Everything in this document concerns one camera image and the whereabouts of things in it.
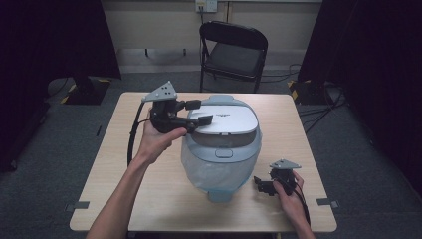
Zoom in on person's left hand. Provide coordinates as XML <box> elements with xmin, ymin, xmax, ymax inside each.
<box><xmin>133</xmin><ymin>110</ymin><xmax>189</xmax><ymax>166</ymax></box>

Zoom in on black floor cables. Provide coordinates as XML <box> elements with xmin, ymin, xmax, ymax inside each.
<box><xmin>260</xmin><ymin>63</ymin><xmax>348</xmax><ymax>134</ymax></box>

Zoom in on dark curtain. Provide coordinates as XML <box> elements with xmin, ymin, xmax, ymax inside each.
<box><xmin>297</xmin><ymin>0</ymin><xmax>422</xmax><ymax>197</ymax></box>
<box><xmin>0</xmin><ymin>0</ymin><xmax>122</xmax><ymax>173</ymax></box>

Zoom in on black stand base yellow tape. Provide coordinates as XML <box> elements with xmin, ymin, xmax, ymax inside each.
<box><xmin>287</xmin><ymin>79</ymin><xmax>333</xmax><ymax>107</ymax></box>
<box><xmin>60</xmin><ymin>77</ymin><xmax>111</xmax><ymax>107</ymax></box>

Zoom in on grey tape strip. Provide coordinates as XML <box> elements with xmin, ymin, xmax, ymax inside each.
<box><xmin>316</xmin><ymin>197</ymin><xmax>340</xmax><ymax>210</ymax></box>
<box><xmin>65</xmin><ymin>200</ymin><xmax>91</xmax><ymax>213</ymax></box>

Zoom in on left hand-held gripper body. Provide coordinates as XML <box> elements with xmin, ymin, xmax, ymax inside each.
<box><xmin>141</xmin><ymin>80</ymin><xmax>187</xmax><ymax>134</ymax></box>

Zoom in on person's right hand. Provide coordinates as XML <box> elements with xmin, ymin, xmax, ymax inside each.
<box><xmin>272</xmin><ymin>170</ymin><xmax>310</xmax><ymax>221</ymax></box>

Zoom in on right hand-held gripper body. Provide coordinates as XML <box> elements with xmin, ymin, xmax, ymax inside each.
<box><xmin>269</xmin><ymin>158</ymin><xmax>303</xmax><ymax>197</ymax></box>

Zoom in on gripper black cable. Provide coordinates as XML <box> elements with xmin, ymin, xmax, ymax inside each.
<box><xmin>126</xmin><ymin>100</ymin><xmax>154</xmax><ymax>167</ymax></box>
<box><xmin>280</xmin><ymin>177</ymin><xmax>312</xmax><ymax>227</ymax></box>

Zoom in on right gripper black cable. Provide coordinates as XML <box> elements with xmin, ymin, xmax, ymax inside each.
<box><xmin>280</xmin><ymin>177</ymin><xmax>312</xmax><ymax>227</ymax></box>

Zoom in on clear blue-edged trash bag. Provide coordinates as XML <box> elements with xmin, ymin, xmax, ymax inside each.
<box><xmin>180</xmin><ymin>142</ymin><xmax>259</xmax><ymax>204</ymax></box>

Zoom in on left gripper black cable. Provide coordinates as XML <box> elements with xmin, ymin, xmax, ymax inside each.
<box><xmin>126</xmin><ymin>100</ymin><xmax>154</xmax><ymax>167</ymax></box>

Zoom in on grey round stand base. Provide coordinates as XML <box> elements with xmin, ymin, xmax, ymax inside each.
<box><xmin>47</xmin><ymin>77</ymin><xmax>78</xmax><ymax>98</ymax></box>

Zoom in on black folding chair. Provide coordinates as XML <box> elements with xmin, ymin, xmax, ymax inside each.
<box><xmin>198</xmin><ymin>20</ymin><xmax>270</xmax><ymax>95</ymax></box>

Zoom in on white grey-lidded trash can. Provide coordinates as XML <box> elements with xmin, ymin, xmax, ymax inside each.
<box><xmin>180</xmin><ymin>94</ymin><xmax>264</xmax><ymax>204</ymax></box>

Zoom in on white wall outlet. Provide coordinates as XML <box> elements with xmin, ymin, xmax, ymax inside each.
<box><xmin>194</xmin><ymin>0</ymin><xmax>219</xmax><ymax>14</ymax></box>

